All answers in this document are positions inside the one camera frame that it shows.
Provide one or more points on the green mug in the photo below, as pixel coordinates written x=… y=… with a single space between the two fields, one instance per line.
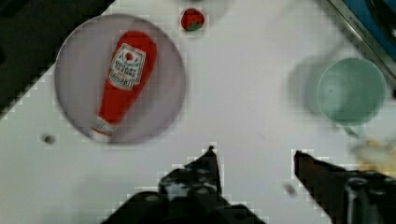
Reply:
x=348 y=92

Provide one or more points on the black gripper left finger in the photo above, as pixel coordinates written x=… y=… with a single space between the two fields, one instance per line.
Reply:
x=187 y=195

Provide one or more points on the peeled banana toy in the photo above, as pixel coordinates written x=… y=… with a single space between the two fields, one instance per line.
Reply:
x=374 y=156

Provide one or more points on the black toaster oven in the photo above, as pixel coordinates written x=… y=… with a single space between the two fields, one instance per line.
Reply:
x=370 y=25

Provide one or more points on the grey round plate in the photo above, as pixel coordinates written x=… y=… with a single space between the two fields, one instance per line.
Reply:
x=80 y=75

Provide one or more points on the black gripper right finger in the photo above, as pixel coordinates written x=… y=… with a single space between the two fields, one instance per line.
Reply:
x=347 y=197

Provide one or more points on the small red strawberry toy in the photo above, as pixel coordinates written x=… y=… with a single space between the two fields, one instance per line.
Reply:
x=192 y=19

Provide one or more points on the red ketchup bottle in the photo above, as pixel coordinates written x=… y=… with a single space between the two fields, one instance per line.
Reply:
x=131 y=65

